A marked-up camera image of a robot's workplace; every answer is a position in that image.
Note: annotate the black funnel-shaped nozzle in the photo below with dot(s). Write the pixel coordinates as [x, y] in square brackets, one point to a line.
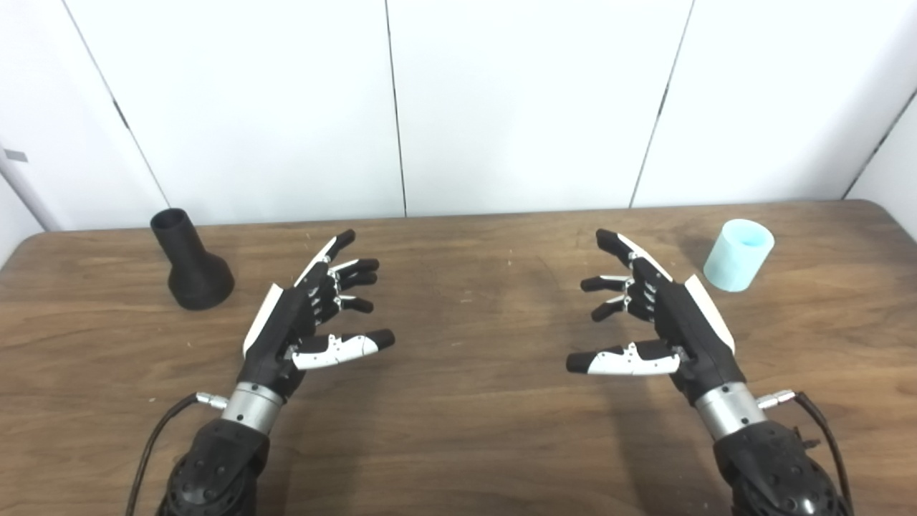
[193, 279]

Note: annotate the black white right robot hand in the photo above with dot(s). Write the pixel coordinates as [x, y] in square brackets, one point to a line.
[688, 337]

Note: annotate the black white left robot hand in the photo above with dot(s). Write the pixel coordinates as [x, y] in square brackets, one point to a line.
[283, 337]

